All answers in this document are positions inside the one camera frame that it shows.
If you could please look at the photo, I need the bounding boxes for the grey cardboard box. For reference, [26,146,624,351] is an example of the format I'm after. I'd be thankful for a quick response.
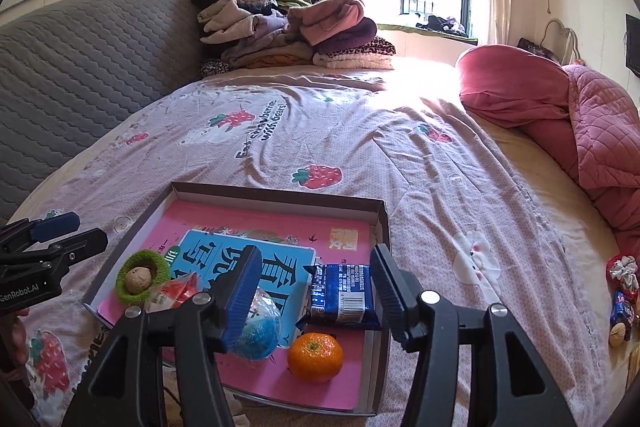
[80,181,392,415]

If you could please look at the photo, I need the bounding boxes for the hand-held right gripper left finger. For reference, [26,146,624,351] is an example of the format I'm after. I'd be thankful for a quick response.
[62,244,265,427]

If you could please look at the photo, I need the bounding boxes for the blue snack packet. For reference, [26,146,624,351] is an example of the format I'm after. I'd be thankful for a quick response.
[296,263,382,329]

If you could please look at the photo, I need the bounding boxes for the white wire chair back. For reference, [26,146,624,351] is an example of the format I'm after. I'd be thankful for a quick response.
[542,18,581,62]

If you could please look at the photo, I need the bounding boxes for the green fuzzy hair scrunchie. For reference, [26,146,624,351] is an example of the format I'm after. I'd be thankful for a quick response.
[116,249,170,306]

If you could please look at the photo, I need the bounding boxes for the grey quilted headboard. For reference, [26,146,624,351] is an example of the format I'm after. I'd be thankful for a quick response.
[0,0,208,220]

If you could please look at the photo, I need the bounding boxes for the pink quilt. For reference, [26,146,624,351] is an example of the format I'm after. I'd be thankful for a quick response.
[455,44,640,278]

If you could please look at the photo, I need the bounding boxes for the plastic-wrapped blue ball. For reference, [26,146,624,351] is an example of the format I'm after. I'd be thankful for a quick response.
[235,287,285,362]
[144,279,181,314]

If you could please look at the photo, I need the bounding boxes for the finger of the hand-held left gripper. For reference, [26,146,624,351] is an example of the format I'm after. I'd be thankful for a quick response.
[0,229,108,273]
[0,212,81,253]

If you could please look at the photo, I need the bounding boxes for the person's left hand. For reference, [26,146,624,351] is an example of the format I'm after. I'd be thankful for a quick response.
[7,314,30,368]

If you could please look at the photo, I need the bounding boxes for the brown walnut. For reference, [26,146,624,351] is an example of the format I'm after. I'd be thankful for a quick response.
[125,268,151,295]

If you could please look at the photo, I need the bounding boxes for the pile of folded clothes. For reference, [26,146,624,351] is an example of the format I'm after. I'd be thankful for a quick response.
[191,0,397,78]

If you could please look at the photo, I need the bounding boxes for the small colourful toy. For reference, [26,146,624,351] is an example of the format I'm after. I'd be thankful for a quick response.
[609,291,638,348]

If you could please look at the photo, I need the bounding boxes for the dark crumpled clothes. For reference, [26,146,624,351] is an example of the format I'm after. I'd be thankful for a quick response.
[417,14,473,38]

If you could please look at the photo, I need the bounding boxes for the black television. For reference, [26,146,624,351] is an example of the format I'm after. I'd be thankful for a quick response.
[625,13,640,78]

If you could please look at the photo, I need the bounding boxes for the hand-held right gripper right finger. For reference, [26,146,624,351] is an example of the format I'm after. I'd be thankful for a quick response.
[369,243,578,427]

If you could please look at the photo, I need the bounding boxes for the pink and blue book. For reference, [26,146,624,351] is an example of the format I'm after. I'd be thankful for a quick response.
[97,199,377,412]

